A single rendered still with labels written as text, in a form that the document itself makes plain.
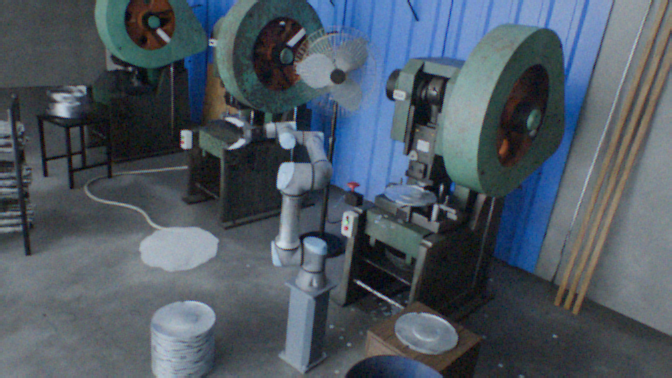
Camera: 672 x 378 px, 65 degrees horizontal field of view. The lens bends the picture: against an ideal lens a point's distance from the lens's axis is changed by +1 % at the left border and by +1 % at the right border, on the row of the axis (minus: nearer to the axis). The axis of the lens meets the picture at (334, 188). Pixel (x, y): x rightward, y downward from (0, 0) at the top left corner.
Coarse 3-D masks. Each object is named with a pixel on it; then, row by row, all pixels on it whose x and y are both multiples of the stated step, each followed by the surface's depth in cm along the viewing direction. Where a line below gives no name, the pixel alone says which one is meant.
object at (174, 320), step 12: (156, 312) 252; (168, 312) 253; (180, 312) 254; (192, 312) 255; (204, 312) 256; (156, 324) 244; (168, 324) 245; (180, 324) 245; (192, 324) 246; (204, 324) 248; (168, 336) 237; (180, 336) 238; (192, 336) 239
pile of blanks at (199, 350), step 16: (160, 336) 238; (208, 336) 246; (160, 352) 241; (176, 352) 239; (192, 352) 241; (208, 352) 250; (160, 368) 245; (176, 368) 242; (192, 368) 245; (208, 368) 254
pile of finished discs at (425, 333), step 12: (396, 324) 248; (408, 324) 249; (420, 324) 249; (432, 324) 251; (444, 324) 252; (408, 336) 240; (420, 336) 240; (432, 336) 241; (444, 336) 243; (456, 336) 244; (420, 348) 233; (432, 348) 235; (444, 348) 235
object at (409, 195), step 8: (392, 192) 292; (400, 192) 292; (408, 192) 293; (416, 192) 295; (424, 192) 297; (400, 200) 282; (408, 200) 283; (416, 200) 284; (424, 200) 286; (432, 200) 287
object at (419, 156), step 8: (416, 128) 284; (424, 128) 280; (432, 128) 278; (416, 136) 285; (424, 136) 281; (432, 136) 278; (416, 144) 286; (424, 144) 282; (416, 152) 286; (424, 152) 283; (416, 160) 287; (424, 160) 284; (408, 168) 293; (416, 168) 285; (424, 168) 282; (432, 168) 283; (440, 168) 290; (416, 176) 286; (424, 176) 285; (432, 176) 286
